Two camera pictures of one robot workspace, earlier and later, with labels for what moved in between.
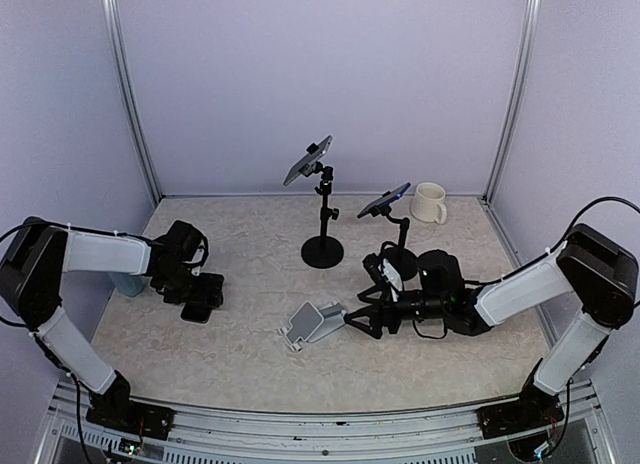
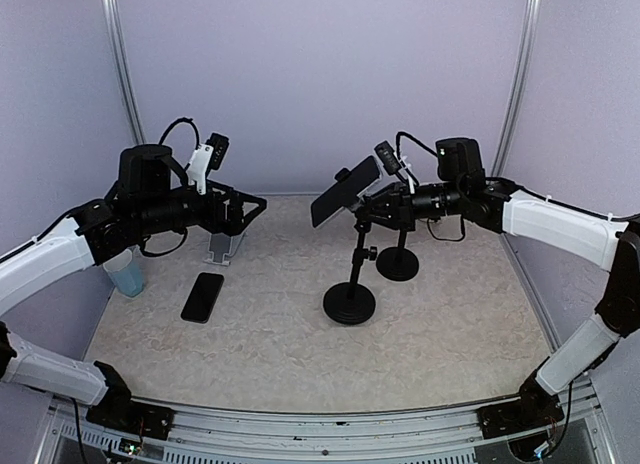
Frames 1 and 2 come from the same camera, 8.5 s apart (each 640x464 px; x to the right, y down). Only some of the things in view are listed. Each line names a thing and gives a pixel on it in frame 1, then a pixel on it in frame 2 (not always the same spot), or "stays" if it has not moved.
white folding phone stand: x=311 y=323 to x=223 y=246
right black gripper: x=375 y=312 to x=400 y=213
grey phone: x=308 y=159 to x=346 y=188
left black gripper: x=202 y=294 to x=232 y=223
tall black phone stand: x=323 y=252 to x=354 y=303
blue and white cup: x=130 y=285 stays
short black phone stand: x=402 y=258 stays
